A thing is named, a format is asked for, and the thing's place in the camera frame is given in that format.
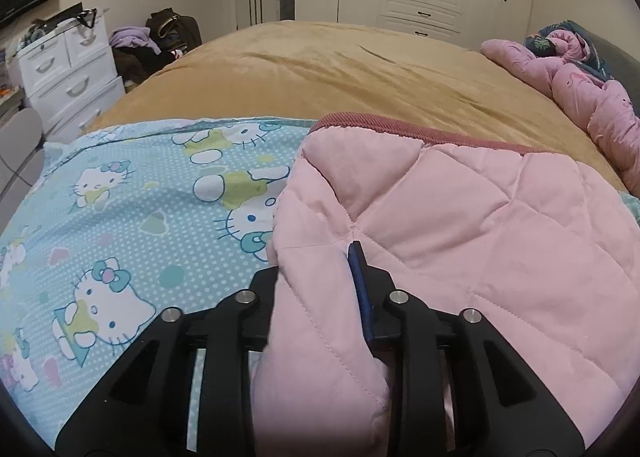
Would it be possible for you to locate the dark clothes pile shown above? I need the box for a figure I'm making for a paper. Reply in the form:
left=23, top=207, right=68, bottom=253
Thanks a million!
left=111, top=44, right=176, bottom=85

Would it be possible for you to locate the grey padded headboard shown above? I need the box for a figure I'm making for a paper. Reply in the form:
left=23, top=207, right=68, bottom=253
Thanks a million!
left=582, top=30, right=640, bottom=113

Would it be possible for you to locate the black bag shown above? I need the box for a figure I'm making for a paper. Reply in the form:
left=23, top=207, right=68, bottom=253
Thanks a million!
left=30, top=2, right=98, bottom=34

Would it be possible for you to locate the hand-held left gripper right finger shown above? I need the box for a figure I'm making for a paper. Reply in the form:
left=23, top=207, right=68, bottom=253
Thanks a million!
left=347, top=239, right=586, bottom=457

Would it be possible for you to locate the blue cartoon printed blanket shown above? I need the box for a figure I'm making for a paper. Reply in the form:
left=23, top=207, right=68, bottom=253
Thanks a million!
left=0, top=117, right=640, bottom=448

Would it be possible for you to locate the purple garment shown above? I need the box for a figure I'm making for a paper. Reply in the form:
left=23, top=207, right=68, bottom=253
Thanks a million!
left=109, top=26, right=160, bottom=54

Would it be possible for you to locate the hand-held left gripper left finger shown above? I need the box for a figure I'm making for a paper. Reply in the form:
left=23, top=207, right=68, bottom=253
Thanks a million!
left=55, top=264, right=281, bottom=457

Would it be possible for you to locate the tan bed cover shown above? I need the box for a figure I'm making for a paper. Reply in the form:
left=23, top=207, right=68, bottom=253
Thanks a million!
left=82, top=21, right=628, bottom=193

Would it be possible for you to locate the grey chair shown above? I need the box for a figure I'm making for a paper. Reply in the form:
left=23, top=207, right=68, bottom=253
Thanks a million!
left=0, top=107, right=46, bottom=218

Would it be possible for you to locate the pink puffy coat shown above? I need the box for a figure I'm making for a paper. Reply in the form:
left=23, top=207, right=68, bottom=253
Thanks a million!
left=480, top=26, right=640, bottom=178

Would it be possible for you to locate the white drawer cabinet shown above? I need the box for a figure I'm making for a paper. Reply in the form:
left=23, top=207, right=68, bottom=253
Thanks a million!
left=17, top=7, right=126, bottom=134

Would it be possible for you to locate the pink quilted jacket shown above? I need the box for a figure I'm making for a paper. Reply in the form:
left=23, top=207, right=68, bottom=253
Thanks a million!
left=250, top=112, right=640, bottom=457

